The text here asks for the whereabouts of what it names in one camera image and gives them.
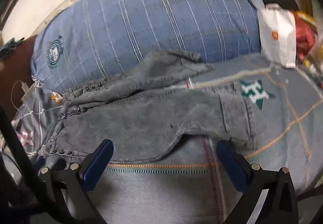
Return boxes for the grey denim pants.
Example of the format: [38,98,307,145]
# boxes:
[39,50,256,164]

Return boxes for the grey patterned bed sheet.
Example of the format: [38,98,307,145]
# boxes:
[14,52,322,223]

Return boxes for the brown wooden headboard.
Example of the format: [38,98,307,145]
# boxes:
[0,36,36,120]

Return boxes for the dark teal cloth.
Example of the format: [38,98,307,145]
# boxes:
[0,37,25,61]

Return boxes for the white paper shopping bag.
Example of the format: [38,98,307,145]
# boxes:
[257,4,296,68]

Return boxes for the blue plaid pillow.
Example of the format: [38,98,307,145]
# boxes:
[31,0,261,92]

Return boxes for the white charger with cable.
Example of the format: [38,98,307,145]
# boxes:
[10,80,33,111]

